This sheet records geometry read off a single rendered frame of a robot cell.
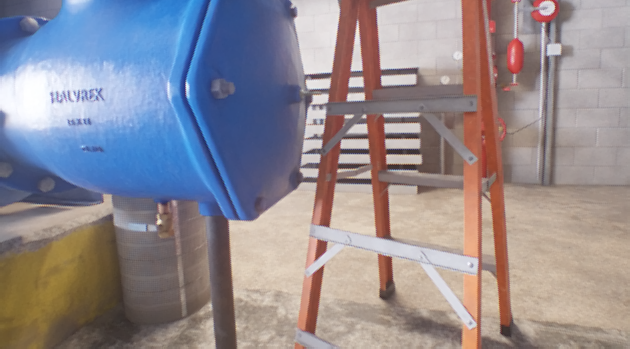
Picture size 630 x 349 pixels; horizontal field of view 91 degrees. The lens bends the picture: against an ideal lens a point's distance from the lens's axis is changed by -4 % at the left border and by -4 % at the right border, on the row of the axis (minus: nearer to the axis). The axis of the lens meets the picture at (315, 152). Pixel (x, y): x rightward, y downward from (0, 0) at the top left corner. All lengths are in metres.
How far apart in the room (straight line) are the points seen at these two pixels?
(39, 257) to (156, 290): 0.41
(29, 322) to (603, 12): 4.86
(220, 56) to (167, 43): 0.10
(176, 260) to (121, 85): 0.89
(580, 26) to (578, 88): 0.63
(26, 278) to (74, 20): 0.92
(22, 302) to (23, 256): 0.15
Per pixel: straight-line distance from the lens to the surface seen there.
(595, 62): 4.41
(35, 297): 1.51
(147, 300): 1.50
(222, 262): 0.92
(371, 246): 0.81
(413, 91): 1.03
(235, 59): 0.61
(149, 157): 0.69
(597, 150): 4.44
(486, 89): 0.98
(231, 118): 0.59
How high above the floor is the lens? 0.79
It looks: 6 degrees down
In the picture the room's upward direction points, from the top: 2 degrees counter-clockwise
